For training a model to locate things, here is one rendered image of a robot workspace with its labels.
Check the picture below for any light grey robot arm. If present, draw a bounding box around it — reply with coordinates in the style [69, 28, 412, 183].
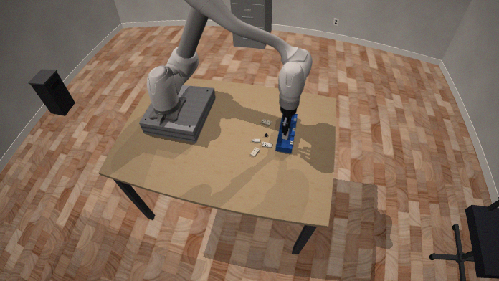
[147, 0, 312, 125]

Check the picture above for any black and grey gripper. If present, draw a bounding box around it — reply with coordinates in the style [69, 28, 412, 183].
[280, 107, 297, 140]

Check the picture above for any blue rack of bins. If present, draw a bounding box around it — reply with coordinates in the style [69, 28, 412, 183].
[275, 114, 298, 153]

